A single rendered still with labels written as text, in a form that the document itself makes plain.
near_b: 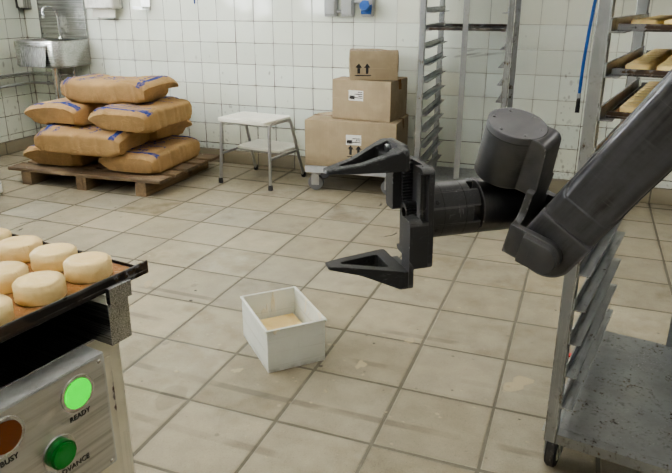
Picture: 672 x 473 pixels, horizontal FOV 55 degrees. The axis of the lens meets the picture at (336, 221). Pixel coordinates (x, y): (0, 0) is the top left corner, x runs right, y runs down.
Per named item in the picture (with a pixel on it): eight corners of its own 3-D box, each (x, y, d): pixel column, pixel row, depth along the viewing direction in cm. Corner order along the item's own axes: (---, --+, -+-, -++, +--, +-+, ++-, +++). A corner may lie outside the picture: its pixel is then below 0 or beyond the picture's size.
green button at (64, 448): (44, 471, 64) (39, 446, 63) (69, 454, 67) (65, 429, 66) (54, 477, 64) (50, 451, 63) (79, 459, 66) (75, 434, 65)
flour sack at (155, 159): (153, 178, 413) (151, 155, 408) (97, 173, 424) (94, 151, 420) (206, 154, 478) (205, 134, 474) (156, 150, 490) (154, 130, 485)
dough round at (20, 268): (4, 274, 71) (1, 257, 71) (41, 280, 70) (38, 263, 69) (-34, 292, 67) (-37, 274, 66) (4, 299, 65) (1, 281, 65)
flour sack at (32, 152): (73, 171, 430) (70, 149, 425) (22, 166, 443) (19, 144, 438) (137, 148, 495) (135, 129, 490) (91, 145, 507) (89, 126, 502)
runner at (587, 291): (585, 313, 151) (586, 301, 150) (572, 310, 152) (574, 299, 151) (625, 233, 203) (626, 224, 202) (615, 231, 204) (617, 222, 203)
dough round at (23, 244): (-11, 259, 75) (-14, 243, 75) (29, 246, 79) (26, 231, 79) (12, 269, 73) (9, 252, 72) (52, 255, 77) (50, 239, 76)
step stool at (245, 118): (306, 176, 461) (305, 112, 447) (271, 191, 424) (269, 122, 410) (255, 168, 482) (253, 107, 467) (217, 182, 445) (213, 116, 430)
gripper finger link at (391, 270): (317, 209, 66) (403, 201, 68) (318, 274, 68) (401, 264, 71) (335, 229, 60) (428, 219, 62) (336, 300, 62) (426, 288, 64)
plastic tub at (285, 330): (241, 334, 243) (239, 296, 237) (296, 323, 251) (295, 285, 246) (267, 374, 217) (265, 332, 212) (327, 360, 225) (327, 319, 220)
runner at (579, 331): (580, 347, 154) (582, 336, 153) (568, 344, 155) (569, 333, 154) (621, 259, 206) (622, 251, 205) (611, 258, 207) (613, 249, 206)
